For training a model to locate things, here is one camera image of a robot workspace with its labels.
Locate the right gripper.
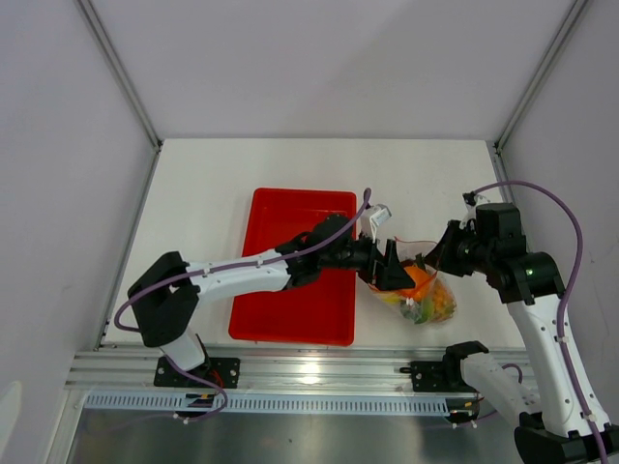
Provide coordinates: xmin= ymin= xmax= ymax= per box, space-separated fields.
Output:
xmin=423 ymin=220 xmax=494 ymax=277

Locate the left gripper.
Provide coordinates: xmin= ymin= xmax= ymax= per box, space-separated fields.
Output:
xmin=319 ymin=228 xmax=414 ymax=292

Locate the orange fruit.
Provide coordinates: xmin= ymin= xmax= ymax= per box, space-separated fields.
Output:
xmin=401 ymin=265 xmax=435 ymax=301

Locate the clear zip top bag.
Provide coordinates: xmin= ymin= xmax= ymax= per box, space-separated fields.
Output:
xmin=368 ymin=237 xmax=457 ymax=325

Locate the yellow pineapple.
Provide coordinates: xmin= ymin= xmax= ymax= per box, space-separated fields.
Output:
xmin=423 ymin=280 xmax=457 ymax=323

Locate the green lime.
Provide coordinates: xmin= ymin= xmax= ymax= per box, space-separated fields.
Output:
xmin=407 ymin=300 xmax=435 ymax=325

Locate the yellow pear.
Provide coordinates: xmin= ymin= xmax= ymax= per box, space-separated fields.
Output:
xmin=378 ymin=292 xmax=407 ymax=306

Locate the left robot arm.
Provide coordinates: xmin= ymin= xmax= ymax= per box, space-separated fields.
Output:
xmin=114 ymin=215 xmax=416 ymax=387

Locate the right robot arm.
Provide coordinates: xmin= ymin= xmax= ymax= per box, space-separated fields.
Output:
xmin=426 ymin=212 xmax=618 ymax=463

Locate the red plastic tray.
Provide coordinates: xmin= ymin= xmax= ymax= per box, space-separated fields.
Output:
xmin=228 ymin=188 xmax=357 ymax=346

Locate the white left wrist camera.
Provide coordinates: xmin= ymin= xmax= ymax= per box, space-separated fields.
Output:
xmin=360 ymin=204 xmax=392 ymax=243

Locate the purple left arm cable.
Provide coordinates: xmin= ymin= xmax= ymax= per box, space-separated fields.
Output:
xmin=113 ymin=187 xmax=373 ymax=426

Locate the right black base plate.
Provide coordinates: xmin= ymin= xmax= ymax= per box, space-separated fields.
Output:
xmin=398 ymin=361 xmax=477 ymax=393

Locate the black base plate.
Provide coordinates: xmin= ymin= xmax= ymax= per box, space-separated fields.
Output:
xmin=153 ymin=357 xmax=241 ymax=389
xmin=398 ymin=361 xmax=477 ymax=393

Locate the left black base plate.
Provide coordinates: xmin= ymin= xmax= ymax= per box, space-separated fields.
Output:
xmin=153 ymin=357 xmax=241 ymax=389

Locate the aluminium mounting rail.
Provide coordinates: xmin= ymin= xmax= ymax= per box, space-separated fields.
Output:
xmin=64 ymin=345 xmax=445 ymax=396

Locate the white slotted cable duct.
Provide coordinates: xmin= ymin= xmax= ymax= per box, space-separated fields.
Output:
xmin=84 ymin=391 xmax=450 ymax=417

